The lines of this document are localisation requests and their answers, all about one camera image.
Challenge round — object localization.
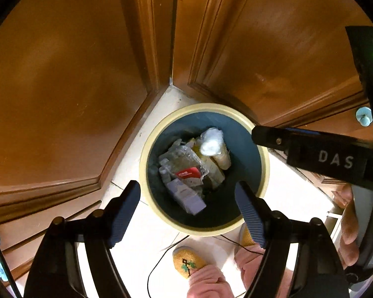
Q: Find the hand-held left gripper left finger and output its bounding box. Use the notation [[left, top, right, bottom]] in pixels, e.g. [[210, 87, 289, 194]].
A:
[[23, 179, 141, 298]]

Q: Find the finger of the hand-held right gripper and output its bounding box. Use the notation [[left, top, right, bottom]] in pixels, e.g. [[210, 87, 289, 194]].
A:
[[251, 126, 293, 163]]

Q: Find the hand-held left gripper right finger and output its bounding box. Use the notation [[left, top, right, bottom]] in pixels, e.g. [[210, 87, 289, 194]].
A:
[[234, 181, 350, 298]]

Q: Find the round trash bin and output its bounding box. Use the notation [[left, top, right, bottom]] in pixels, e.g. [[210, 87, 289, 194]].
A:
[[139, 103, 270, 238]]

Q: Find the clear plastic packaging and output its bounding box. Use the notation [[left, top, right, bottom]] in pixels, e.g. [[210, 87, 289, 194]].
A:
[[200, 127, 223, 157]]

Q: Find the large yellow pouch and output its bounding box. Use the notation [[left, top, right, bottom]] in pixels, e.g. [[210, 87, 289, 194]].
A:
[[186, 137, 227, 190]]

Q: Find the small white box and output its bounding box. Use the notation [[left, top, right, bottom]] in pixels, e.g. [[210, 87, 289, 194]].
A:
[[166, 178, 206, 215]]

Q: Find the clear plastic tray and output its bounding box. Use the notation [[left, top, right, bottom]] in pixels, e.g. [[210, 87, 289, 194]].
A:
[[158, 140, 210, 187]]

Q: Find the person's right hand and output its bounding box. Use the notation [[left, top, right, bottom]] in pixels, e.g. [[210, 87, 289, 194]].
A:
[[338, 184, 361, 267]]

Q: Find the wooden cabinet door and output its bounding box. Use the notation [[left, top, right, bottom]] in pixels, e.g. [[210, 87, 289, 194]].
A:
[[0, 0, 179, 227], [171, 0, 373, 128]]

